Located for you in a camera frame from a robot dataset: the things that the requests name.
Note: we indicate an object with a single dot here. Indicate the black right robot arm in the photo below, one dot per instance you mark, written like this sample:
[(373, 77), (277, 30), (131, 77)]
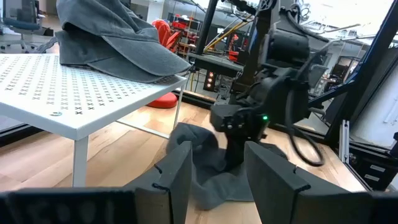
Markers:
[(283, 62)]

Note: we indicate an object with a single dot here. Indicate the black box orange lights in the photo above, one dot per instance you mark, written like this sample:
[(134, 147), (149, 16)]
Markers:
[(214, 63)]

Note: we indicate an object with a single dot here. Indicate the red cushion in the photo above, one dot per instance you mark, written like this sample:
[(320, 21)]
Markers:
[(163, 101)]

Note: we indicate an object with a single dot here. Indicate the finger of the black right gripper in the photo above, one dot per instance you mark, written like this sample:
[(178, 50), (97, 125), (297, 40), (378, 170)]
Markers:
[(240, 154), (230, 154)]

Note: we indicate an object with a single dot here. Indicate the black frame post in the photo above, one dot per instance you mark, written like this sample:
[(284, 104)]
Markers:
[(206, 28)]

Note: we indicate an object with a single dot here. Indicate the black box white labels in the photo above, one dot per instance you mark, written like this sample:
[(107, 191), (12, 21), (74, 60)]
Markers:
[(373, 171)]

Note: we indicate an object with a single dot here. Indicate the blue seat office chair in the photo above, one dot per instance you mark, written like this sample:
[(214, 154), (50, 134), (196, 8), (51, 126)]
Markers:
[(20, 23)]

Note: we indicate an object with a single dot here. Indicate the white perforated metal shelf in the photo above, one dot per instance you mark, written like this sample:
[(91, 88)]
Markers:
[(62, 93)]

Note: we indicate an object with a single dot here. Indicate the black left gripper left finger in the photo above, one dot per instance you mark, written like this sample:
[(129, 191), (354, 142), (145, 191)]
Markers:
[(174, 186)]

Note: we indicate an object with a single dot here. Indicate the light grey-blue cap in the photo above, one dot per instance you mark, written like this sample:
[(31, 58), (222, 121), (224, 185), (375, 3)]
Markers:
[(124, 40)]

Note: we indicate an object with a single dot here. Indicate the red chair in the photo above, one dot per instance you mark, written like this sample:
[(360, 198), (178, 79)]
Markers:
[(163, 31)]

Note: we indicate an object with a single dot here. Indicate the dark grey cap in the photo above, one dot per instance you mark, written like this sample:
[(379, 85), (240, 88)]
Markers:
[(208, 180)]

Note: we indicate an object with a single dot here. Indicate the aluminium profile bar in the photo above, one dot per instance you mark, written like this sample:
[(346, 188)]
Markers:
[(344, 140)]

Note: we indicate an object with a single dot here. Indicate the black diagonal frame brace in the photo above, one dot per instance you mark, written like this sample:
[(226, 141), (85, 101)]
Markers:
[(367, 62)]

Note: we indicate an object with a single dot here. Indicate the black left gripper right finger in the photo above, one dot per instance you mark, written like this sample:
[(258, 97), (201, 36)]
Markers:
[(273, 186)]

